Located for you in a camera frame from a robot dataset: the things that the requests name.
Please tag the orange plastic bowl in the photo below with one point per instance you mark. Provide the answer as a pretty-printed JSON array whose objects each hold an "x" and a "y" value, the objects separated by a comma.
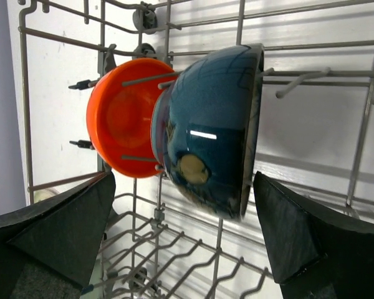
[{"x": 119, "y": 115}]

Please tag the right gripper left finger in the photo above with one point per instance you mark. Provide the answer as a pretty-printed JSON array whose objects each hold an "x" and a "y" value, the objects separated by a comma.
[{"x": 49, "y": 249}]

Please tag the teal scalloped plate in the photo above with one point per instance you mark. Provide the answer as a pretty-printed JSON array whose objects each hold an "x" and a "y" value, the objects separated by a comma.
[{"x": 43, "y": 194}]

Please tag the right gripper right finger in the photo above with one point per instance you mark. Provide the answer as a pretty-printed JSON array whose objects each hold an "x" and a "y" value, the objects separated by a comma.
[{"x": 314, "y": 251}]

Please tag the blue floral ceramic bowl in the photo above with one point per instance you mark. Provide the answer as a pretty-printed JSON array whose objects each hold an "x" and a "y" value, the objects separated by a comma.
[{"x": 204, "y": 129}]

